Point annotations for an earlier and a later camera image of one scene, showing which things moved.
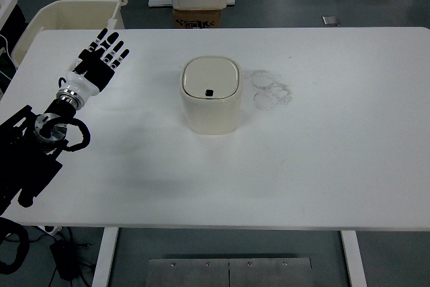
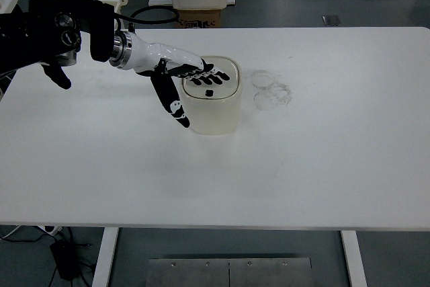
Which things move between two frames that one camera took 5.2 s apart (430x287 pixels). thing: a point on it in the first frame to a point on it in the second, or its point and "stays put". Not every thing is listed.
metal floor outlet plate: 330,21 stays put
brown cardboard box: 197,18 stays put
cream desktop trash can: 211,88 stays put
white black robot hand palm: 91,72 to 160,60
